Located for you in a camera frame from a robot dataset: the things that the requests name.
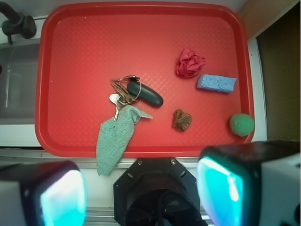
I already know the green knitted cloth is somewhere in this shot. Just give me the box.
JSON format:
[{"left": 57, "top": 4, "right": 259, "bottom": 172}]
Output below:
[{"left": 96, "top": 105, "right": 153, "bottom": 177}]

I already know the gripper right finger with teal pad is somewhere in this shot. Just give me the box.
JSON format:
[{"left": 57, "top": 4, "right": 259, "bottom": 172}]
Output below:
[{"left": 196, "top": 140, "right": 301, "bottom": 226}]

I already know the green ball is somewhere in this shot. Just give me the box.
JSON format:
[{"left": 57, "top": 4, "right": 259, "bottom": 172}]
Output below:
[{"left": 229, "top": 113, "right": 255, "bottom": 137}]

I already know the crumpled red paper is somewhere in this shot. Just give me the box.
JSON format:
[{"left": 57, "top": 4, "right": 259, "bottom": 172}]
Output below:
[{"left": 176, "top": 48, "right": 206, "bottom": 79}]

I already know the metal sink basin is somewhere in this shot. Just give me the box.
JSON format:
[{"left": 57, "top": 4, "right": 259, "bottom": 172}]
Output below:
[{"left": 0, "top": 40, "right": 40, "bottom": 125}]

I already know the blue sponge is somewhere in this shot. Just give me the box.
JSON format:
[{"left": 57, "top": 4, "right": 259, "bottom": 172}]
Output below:
[{"left": 197, "top": 74, "right": 237, "bottom": 93}]

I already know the black faucet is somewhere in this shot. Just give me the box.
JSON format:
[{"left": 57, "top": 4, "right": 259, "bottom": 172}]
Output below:
[{"left": 0, "top": 1, "right": 37, "bottom": 45}]

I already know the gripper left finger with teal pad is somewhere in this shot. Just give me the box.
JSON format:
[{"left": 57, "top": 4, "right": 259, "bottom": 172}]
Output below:
[{"left": 0, "top": 161, "right": 88, "bottom": 226}]

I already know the bunch of metal keys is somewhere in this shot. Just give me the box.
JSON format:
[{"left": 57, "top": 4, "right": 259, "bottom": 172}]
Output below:
[{"left": 110, "top": 75, "right": 142, "bottom": 121}]

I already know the brown rock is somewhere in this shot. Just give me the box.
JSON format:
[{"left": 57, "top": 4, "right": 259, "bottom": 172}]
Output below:
[{"left": 173, "top": 109, "right": 192, "bottom": 132}]

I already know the black octagonal mount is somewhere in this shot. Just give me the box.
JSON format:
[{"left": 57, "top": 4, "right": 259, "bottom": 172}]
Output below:
[{"left": 113, "top": 158, "right": 207, "bottom": 226}]

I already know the dark green key fob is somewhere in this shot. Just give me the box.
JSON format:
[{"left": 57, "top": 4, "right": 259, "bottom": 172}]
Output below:
[{"left": 127, "top": 81, "right": 164, "bottom": 107}]

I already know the red plastic tray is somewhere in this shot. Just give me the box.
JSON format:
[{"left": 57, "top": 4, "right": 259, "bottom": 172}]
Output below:
[{"left": 35, "top": 2, "right": 254, "bottom": 158}]

